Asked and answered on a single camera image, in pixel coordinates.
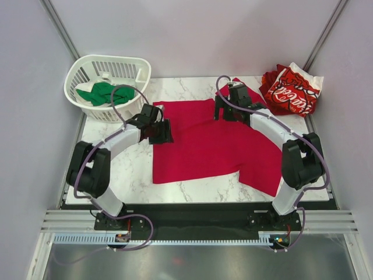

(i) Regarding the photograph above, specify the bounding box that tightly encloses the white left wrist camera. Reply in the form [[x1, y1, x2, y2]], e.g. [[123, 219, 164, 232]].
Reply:
[[156, 104, 164, 122]]

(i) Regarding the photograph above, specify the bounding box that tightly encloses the red coca-cola print shirt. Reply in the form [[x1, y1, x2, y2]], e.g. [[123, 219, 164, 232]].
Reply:
[[266, 62, 324, 117]]

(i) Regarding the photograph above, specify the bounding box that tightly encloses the white plastic laundry basket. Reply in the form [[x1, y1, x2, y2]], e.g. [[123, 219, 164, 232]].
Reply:
[[64, 55, 152, 123]]

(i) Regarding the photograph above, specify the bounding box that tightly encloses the crimson red t shirt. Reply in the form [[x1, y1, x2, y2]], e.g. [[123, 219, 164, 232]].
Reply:
[[152, 77, 284, 197]]

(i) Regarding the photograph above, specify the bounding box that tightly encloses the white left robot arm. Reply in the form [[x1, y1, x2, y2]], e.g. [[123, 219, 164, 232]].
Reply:
[[66, 104, 173, 229]]

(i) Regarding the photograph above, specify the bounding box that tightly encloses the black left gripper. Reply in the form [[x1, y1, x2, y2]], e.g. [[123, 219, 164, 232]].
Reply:
[[148, 119, 173, 145]]

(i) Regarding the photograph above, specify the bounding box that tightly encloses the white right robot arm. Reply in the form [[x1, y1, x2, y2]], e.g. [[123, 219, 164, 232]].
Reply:
[[214, 82, 326, 230]]

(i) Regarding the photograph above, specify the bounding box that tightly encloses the aluminium frame rail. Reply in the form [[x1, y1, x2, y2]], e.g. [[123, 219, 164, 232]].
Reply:
[[41, 210, 96, 233]]

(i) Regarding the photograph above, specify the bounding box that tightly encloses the white cloth in basket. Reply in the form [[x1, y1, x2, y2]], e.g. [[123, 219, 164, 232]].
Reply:
[[73, 82, 95, 106]]

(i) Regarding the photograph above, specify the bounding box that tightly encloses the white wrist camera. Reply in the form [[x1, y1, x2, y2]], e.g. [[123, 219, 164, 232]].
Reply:
[[156, 104, 164, 122], [227, 81, 244, 88]]

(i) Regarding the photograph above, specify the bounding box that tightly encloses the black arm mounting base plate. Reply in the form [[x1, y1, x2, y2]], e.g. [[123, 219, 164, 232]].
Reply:
[[94, 202, 301, 240]]

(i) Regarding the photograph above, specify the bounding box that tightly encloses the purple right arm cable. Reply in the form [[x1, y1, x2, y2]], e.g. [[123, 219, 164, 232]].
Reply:
[[215, 75, 332, 253]]

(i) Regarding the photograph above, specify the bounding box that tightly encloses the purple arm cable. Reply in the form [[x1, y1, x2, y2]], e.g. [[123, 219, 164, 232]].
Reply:
[[72, 84, 154, 251], [215, 75, 332, 253]]

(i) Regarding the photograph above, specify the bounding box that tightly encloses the green t shirt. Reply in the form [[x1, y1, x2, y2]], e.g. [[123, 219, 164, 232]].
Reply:
[[92, 82, 135, 107]]

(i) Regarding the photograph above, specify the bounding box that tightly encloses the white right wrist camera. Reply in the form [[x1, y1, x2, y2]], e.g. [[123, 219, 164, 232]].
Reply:
[[227, 81, 244, 88]]

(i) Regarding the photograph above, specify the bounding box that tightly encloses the white slotted cable duct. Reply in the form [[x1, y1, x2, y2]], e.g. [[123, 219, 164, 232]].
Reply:
[[53, 232, 288, 246]]

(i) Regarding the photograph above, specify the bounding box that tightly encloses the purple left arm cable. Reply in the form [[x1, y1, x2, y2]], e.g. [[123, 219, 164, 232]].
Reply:
[[72, 84, 154, 251]]

